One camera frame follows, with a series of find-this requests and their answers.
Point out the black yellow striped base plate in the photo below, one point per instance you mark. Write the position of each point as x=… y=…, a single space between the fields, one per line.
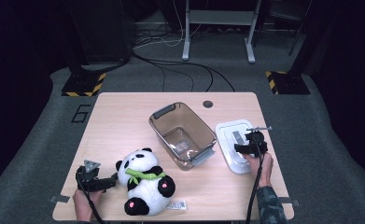
x=289 y=83
x=82 y=84

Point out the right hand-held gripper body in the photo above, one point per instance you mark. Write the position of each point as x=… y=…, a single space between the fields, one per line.
x=258 y=143

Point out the white metal desk frame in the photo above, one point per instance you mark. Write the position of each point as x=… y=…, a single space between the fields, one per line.
x=220 y=17

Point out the panda plush toy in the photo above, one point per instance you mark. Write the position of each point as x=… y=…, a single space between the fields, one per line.
x=146 y=186

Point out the white storage box lid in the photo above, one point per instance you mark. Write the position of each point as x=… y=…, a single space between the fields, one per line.
x=230 y=155

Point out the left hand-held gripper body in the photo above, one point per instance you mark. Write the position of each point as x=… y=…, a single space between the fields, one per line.
x=87 y=180

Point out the clear brown storage box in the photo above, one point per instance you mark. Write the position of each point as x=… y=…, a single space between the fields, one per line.
x=183 y=137

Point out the dark cabinet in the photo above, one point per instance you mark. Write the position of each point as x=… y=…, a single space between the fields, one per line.
x=102 y=31

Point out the person's right hand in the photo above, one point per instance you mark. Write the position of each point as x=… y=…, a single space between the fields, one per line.
x=264 y=171

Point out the person's left hand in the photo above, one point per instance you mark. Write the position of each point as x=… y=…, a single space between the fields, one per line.
x=83 y=205

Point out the black metal stand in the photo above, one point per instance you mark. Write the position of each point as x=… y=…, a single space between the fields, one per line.
x=300 y=37

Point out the grey table edge bracket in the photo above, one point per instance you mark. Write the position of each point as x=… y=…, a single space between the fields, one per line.
x=290 y=201
x=58 y=198

